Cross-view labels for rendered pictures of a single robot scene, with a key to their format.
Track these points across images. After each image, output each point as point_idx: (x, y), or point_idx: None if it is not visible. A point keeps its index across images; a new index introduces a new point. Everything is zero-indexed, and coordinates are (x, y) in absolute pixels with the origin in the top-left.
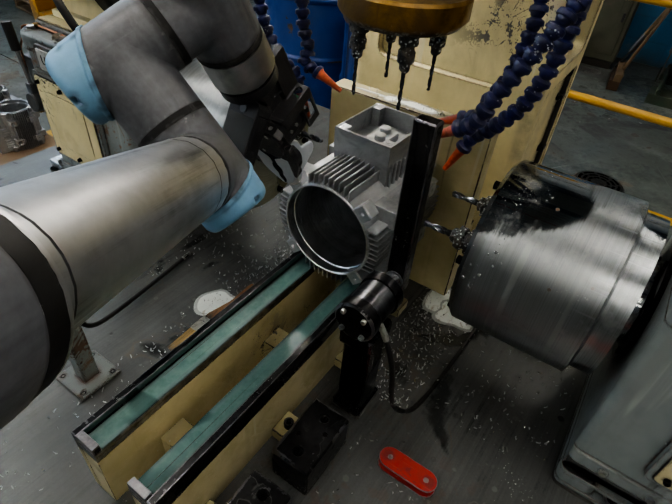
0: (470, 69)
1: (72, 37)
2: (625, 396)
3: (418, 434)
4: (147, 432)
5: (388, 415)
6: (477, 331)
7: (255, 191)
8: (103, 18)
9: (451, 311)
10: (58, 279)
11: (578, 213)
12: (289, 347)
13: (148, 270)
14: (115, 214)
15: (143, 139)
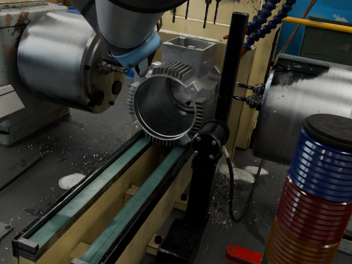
0: (230, 20)
1: None
2: None
3: (244, 239)
4: (63, 245)
5: (221, 231)
6: (257, 182)
7: (159, 37)
8: None
9: (255, 146)
10: (111, 17)
11: (323, 69)
12: (154, 182)
13: (15, 166)
14: None
15: (90, 0)
